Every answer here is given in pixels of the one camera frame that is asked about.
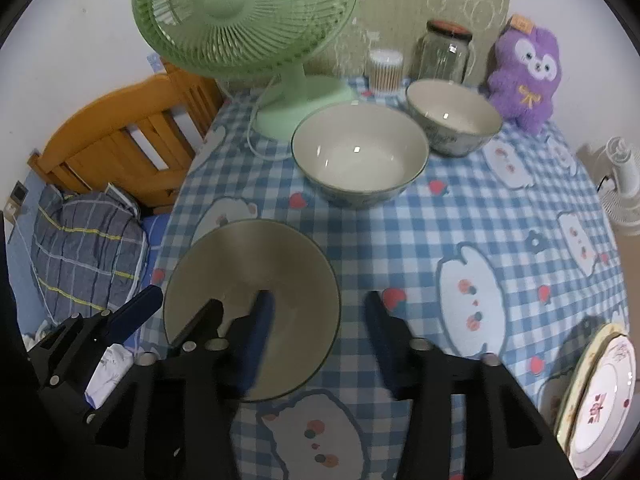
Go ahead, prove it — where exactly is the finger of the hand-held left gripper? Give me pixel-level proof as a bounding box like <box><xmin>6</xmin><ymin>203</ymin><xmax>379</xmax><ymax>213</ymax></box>
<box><xmin>39</xmin><ymin>342</ymin><xmax>103</xmax><ymax>431</ymax></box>
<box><xmin>29</xmin><ymin>285</ymin><xmax>164</xmax><ymax>361</ymax></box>

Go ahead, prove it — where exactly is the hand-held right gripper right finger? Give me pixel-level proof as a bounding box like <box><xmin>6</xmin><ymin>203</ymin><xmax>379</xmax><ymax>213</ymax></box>
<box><xmin>363</xmin><ymin>291</ymin><xmax>577</xmax><ymax>480</ymax></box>

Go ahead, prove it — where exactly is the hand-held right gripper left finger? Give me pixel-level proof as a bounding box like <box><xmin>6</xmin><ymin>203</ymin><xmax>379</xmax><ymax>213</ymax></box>
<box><xmin>94</xmin><ymin>289</ymin><xmax>276</xmax><ymax>480</ymax></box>

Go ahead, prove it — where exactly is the green-rimmed bowl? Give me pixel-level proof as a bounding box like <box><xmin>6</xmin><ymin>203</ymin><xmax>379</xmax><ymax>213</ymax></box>
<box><xmin>162</xmin><ymin>220</ymin><xmax>343</xmax><ymax>403</ymax></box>

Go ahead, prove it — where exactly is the white bowl blue floral outside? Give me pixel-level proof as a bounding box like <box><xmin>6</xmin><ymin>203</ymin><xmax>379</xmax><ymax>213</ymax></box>
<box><xmin>405</xmin><ymin>79</ymin><xmax>503</xmax><ymax>157</ymax></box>
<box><xmin>291</xmin><ymin>102</ymin><xmax>430</xmax><ymax>210</ymax></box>

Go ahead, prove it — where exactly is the yellow floral plate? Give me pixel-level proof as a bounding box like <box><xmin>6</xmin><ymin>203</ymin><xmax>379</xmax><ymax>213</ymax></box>
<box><xmin>552</xmin><ymin>322</ymin><xmax>626</xmax><ymax>453</ymax></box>

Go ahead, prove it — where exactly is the white pink floral plate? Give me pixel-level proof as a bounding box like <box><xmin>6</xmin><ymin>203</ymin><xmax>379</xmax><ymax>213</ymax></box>
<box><xmin>567</xmin><ymin>332</ymin><xmax>638</xmax><ymax>478</ymax></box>

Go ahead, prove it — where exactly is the white cloth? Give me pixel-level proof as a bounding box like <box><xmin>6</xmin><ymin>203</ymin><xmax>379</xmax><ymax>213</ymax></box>
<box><xmin>84</xmin><ymin>342</ymin><xmax>135</xmax><ymax>408</ymax></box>

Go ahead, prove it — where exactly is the grey plaid pillow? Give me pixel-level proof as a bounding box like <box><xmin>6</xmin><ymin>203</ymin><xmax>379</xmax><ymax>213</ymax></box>
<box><xmin>32</xmin><ymin>185</ymin><xmax>151</xmax><ymax>321</ymax></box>

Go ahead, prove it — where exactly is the blue checkered tablecloth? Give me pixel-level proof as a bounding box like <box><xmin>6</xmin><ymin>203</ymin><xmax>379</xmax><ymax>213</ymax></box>
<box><xmin>145</xmin><ymin>75</ymin><xmax>631</xmax><ymax>480</ymax></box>

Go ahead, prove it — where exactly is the wooden bed headboard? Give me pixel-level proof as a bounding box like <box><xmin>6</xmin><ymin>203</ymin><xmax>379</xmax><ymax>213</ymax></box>
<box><xmin>27</xmin><ymin>62</ymin><xmax>226</xmax><ymax>216</ymax></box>

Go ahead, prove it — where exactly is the cotton swab container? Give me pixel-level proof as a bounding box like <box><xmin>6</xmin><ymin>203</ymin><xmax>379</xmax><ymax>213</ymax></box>
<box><xmin>368</xmin><ymin>49</ymin><xmax>405</xmax><ymax>95</ymax></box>

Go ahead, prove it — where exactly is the white standing fan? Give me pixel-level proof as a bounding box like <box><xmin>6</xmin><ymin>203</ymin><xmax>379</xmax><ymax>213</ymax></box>
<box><xmin>575</xmin><ymin>136</ymin><xmax>640</xmax><ymax>237</ymax></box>

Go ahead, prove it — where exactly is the glass jar with black lid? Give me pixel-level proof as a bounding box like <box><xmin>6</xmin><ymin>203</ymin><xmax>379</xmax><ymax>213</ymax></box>
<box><xmin>415</xmin><ymin>19</ymin><xmax>473</xmax><ymax>86</ymax></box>

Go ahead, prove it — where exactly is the purple plush toy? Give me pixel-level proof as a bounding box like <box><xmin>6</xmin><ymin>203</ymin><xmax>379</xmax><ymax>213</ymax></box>
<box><xmin>486</xmin><ymin>14</ymin><xmax>563</xmax><ymax>135</ymax></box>

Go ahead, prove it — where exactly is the green desk fan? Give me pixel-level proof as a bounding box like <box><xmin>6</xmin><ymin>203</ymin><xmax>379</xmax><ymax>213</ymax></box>
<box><xmin>131</xmin><ymin>0</ymin><xmax>361</xmax><ymax>141</ymax></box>

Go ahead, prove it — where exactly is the white desk fan cable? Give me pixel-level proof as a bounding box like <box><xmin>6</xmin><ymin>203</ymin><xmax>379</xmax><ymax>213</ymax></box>
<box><xmin>245</xmin><ymin>75</ymin><xmax>301</xmax><ymax>161</ymax></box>

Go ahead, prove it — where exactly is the green cartoon print wall mat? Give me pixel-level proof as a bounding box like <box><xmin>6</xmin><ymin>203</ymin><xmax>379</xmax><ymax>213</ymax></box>
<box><xmin>300</xmin><ymin>0</ymin><xmax>516</xmax><ymax>86</ymax></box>

